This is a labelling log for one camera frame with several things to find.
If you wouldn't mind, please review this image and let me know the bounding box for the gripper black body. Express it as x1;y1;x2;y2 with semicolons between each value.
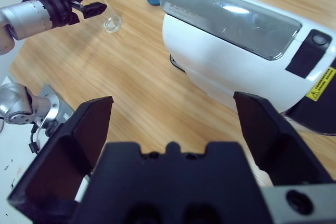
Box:
21;0;85;29

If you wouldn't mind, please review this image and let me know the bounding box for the clear glass cup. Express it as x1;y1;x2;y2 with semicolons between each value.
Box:
89;0;123;34

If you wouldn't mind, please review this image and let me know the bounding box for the white coffee machine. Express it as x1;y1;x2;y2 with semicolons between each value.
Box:
160;0;336;114

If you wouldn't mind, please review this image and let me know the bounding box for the clear water tank dark lid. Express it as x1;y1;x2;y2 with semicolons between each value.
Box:
285;58;336;137

